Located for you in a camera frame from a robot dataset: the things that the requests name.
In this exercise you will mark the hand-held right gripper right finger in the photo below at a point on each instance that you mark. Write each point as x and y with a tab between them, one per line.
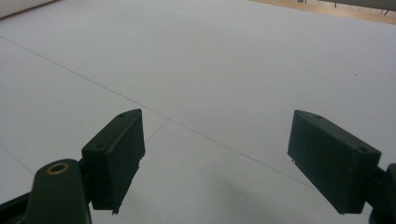
333	161

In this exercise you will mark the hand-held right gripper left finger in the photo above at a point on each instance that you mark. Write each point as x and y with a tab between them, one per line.
115	158

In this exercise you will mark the white board sheet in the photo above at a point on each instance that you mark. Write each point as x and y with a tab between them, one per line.
218	62

